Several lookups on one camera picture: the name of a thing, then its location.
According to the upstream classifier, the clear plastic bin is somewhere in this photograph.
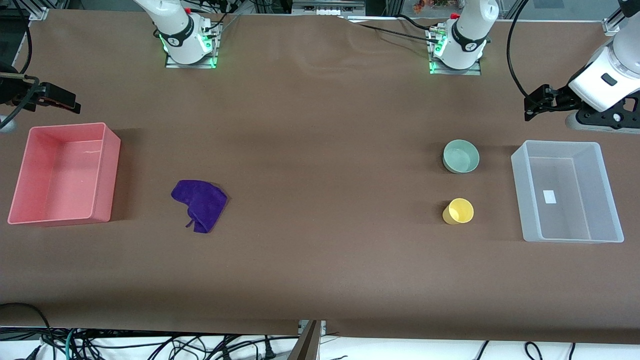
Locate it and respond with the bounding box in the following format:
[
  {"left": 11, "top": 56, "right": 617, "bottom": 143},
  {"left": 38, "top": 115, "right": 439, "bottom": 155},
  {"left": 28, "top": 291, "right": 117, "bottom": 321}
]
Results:
[{"left": 510, "top": 140, "right": 625, "bottom": 244}]

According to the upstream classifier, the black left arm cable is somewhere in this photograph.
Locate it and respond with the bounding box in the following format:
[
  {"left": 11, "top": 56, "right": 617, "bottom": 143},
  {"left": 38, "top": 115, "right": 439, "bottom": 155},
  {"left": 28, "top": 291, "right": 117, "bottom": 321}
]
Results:
[{"left": 506, "top": 0, "right": 532, "bottom": 99}]

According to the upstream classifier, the black cable on table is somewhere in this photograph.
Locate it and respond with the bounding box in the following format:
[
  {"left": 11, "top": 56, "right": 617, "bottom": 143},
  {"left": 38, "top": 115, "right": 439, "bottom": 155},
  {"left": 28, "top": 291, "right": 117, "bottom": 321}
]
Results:
[{"left": 345, "top": 14, "right": 442, "bottom": 45}]

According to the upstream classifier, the light green bowl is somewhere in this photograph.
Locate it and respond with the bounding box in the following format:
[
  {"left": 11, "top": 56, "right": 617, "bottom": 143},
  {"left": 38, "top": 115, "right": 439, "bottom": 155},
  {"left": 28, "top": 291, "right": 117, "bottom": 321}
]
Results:
[{"left": 442, "top": 139, "right": 481, "bottom": 175}]

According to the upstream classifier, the pink plastic bin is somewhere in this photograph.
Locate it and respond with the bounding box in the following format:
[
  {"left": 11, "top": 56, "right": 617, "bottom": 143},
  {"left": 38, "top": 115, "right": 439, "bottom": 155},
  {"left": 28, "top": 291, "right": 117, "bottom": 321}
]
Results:
[{"left": 7, "top": 122, "right": 122, "bottom": 226}]

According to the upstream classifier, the yellow cup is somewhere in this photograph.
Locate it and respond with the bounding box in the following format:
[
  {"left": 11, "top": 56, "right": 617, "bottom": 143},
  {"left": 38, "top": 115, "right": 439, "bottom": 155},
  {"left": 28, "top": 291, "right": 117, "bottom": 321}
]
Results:
[{"left": 442, "top": 198, "right": 475, "bottom": 226}]

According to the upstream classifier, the black floor cable loop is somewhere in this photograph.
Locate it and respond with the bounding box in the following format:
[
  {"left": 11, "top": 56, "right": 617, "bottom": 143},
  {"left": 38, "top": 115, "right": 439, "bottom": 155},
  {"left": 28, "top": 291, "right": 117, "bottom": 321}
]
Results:
[{"left": 0, "top": 302, "right": 55, "bottom": 360}]

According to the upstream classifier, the grey table frame post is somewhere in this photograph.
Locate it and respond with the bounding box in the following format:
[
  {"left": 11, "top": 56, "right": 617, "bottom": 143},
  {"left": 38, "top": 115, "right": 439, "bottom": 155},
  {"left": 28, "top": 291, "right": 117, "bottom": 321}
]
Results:
[{"left": 289, "top": 319, "right": 327, "bottom": 360}]

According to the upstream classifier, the white power strip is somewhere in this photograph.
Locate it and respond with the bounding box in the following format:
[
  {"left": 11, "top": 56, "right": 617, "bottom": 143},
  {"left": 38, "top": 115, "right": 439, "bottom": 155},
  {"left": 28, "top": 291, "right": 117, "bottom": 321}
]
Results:
[{"left": 292, "top": 0, "right": 367, "bottom": 16}]

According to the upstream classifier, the purple cloth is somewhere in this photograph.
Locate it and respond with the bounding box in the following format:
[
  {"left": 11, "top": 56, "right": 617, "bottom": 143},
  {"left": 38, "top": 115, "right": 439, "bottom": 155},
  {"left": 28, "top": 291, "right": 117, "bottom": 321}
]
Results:
[{"left": 170, "top": 179, "right": 229, "bottom": 234}]

